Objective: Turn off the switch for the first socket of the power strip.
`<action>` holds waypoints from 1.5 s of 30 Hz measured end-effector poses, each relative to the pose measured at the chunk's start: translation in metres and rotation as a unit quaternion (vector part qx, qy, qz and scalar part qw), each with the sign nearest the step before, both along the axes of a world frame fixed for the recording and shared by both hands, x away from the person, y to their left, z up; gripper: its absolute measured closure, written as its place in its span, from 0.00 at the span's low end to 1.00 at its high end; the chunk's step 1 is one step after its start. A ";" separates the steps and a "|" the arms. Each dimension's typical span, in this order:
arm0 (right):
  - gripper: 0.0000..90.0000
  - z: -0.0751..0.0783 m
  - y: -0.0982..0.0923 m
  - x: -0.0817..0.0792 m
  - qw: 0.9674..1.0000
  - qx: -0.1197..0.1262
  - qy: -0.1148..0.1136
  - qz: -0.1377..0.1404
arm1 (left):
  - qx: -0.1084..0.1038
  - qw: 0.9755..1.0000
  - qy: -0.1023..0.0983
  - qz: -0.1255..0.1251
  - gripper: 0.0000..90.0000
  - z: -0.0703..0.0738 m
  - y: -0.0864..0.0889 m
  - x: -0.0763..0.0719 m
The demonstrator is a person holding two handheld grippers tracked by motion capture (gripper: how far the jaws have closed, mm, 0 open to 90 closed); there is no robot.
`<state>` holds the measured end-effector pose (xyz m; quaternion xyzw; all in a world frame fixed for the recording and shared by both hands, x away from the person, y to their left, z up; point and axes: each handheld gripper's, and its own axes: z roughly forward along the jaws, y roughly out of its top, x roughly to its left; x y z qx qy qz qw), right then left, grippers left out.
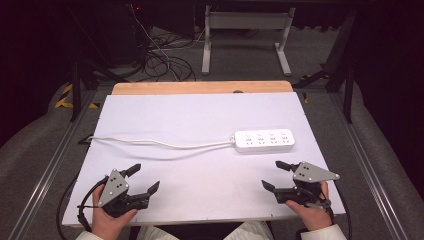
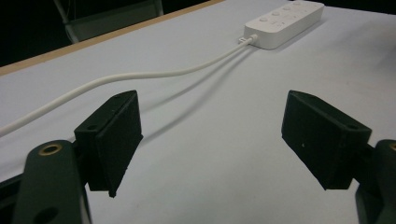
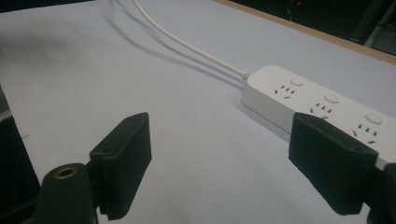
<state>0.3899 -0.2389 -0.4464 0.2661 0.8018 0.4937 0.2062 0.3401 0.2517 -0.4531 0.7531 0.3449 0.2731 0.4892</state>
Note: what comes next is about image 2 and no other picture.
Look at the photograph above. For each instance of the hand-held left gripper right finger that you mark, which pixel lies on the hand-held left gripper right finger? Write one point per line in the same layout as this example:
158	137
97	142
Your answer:
323	143

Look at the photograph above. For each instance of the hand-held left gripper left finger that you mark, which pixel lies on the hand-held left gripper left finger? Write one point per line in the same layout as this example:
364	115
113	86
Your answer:
109	140

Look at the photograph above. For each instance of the grey metal chair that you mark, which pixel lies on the grey metal chair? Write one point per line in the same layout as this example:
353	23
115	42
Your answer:
109	21

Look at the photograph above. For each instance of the white power strip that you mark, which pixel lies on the white power strip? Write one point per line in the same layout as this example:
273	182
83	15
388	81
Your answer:
281	23

